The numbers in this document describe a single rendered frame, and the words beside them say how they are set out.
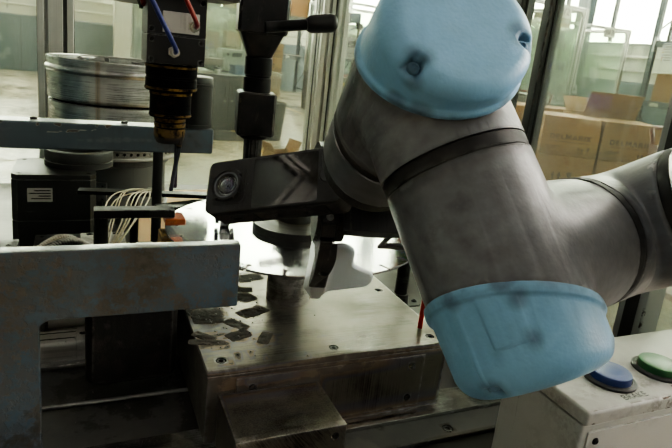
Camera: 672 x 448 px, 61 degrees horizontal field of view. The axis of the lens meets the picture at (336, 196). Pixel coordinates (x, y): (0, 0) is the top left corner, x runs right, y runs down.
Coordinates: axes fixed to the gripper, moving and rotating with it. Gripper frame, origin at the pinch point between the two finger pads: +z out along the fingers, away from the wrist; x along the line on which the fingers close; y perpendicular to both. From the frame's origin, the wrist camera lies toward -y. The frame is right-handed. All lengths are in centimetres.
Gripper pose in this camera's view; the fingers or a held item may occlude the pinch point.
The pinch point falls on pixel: (308, 232)
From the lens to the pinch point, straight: 57.6
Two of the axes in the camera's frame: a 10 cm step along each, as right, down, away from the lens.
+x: 0.1, -9.4, 3.3
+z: -1.7, 3.2, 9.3
